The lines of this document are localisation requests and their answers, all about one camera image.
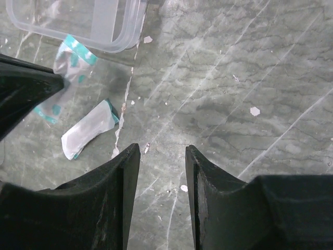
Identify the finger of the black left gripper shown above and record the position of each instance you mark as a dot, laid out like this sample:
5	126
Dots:
24	85

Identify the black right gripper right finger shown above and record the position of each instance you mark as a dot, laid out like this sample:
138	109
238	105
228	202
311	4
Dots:
270	212

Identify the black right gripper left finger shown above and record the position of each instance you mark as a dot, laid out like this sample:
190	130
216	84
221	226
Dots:
93	211

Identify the teal white tube box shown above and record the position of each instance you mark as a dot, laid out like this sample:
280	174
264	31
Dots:
73	62

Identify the white packet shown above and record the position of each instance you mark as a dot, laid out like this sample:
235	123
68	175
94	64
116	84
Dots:
99	120

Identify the clear compartment tray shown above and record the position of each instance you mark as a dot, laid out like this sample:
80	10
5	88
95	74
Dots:
109	26

